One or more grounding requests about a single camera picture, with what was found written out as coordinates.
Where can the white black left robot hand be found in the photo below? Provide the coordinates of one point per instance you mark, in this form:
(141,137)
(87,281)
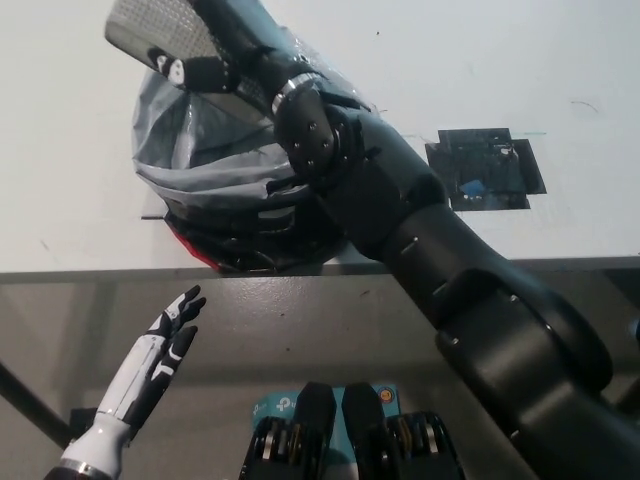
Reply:
(145,370)

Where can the grey black plastic bag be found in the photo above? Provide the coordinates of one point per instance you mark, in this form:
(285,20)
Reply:
(210,170)

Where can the grey perforated rectangular container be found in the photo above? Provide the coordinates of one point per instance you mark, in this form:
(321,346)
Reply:
(165,25)

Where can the black table leg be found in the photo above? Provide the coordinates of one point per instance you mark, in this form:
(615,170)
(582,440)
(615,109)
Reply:
(30,400)

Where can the teal TP-Link box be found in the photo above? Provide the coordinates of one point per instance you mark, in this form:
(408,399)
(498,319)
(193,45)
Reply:
(267,407)

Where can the black tape patch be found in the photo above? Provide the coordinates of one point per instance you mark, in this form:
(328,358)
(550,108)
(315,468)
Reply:
(490,165)

